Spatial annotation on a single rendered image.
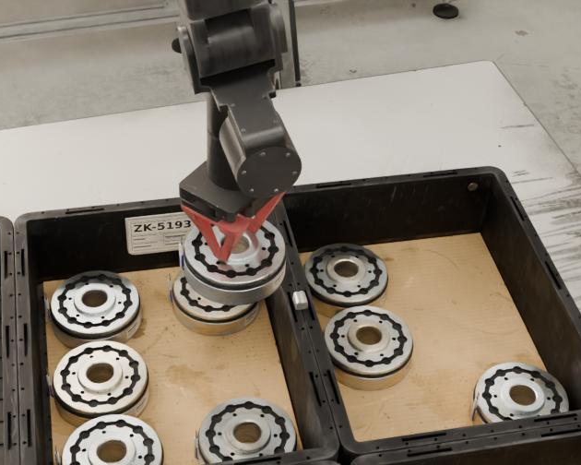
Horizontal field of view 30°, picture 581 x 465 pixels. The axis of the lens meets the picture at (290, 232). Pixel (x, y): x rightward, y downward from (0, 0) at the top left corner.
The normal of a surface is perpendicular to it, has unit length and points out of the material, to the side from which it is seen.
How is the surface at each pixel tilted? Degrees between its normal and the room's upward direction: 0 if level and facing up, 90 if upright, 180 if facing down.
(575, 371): 90
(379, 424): 0
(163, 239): 90
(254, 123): 11
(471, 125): 0
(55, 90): 0
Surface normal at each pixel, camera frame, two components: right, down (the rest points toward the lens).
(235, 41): 0.22, 0.32
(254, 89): -0.09, -0.68
